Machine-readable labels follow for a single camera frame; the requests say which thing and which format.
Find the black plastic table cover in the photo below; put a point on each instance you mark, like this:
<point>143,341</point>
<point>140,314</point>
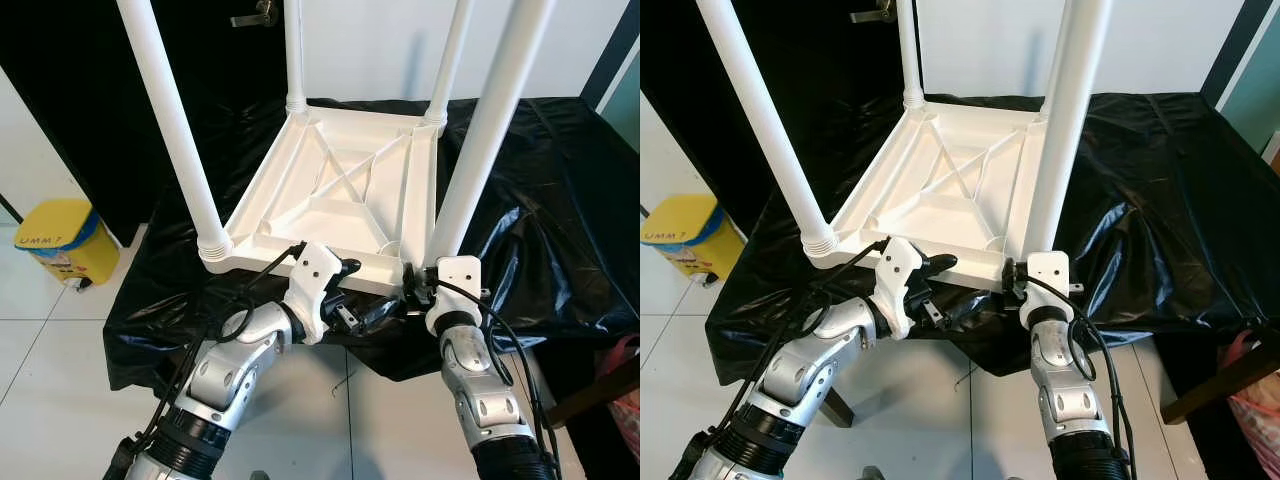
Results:
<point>560,220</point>
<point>1180,220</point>

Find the dark door frame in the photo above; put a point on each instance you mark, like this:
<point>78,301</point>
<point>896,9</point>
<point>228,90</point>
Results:
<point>1228,50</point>
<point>608,50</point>

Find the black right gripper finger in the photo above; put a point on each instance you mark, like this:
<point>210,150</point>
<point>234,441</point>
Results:
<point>1011,277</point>
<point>411,280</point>

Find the yellow storage box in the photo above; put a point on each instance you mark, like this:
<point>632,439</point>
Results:
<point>60,245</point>
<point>690,240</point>

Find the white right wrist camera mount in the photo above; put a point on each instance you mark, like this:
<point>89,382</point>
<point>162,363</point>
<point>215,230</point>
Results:
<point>460,275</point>
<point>1050,270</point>

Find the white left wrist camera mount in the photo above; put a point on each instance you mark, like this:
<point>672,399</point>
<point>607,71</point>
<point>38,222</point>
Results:
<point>900,280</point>
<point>310,285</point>

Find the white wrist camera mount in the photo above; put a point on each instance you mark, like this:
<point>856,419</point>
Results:
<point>1050,270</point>
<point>460,275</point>
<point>310,285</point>
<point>900,280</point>

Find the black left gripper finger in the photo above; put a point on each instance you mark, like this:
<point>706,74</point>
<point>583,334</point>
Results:
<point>348,266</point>
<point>940,262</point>
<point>962,308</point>
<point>380,312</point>

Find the white plastic table top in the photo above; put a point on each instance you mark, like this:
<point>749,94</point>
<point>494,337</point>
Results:
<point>330,200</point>
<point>940,195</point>

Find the black door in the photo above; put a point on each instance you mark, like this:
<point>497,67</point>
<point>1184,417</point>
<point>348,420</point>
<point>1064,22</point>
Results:
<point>680,80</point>
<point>60,80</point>

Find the pink patterned bag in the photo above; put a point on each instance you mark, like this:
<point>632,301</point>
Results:
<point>1255,410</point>
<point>625,420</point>

